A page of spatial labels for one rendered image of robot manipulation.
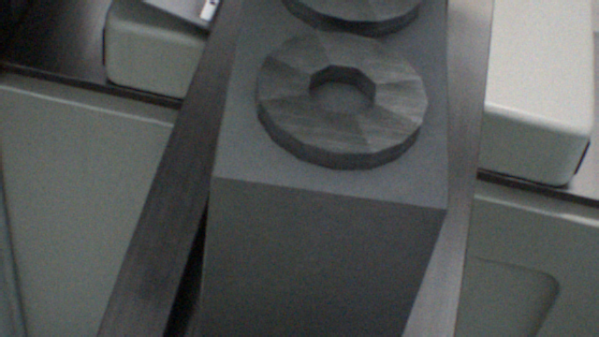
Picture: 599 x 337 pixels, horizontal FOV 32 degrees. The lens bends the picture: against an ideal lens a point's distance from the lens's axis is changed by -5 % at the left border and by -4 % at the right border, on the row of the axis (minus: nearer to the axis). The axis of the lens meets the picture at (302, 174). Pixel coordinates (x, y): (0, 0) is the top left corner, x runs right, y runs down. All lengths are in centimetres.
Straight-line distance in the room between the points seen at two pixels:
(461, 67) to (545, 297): 42
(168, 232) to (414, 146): 24
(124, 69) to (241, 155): 56
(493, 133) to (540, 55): 11
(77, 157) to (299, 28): 62
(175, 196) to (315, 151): 24
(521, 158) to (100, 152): 45
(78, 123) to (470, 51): 45
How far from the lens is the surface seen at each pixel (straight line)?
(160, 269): 73
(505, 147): 107
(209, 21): 101
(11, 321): 151
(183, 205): 77
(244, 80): 59
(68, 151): 120
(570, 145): 107
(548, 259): 118
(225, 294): 62
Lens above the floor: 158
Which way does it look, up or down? 49 degrees down
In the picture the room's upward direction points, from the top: 11 degrees clockwise
